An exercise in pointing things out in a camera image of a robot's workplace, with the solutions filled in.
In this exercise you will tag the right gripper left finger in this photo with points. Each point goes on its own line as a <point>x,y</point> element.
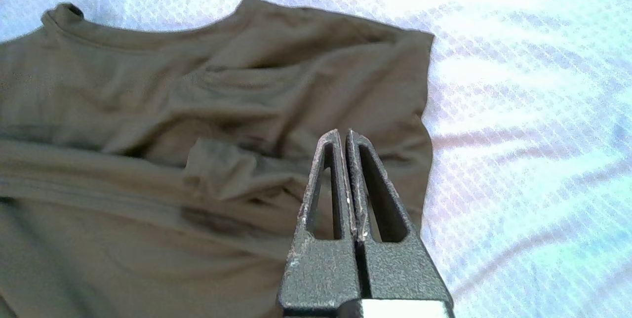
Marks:
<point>321,273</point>

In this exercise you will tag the black moon print T-shirt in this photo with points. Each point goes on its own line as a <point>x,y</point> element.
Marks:
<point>173,160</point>

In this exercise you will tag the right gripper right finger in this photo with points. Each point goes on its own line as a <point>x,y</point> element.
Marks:
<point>400,273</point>

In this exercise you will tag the blue bed sheet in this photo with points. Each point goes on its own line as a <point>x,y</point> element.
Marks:
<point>518,110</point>

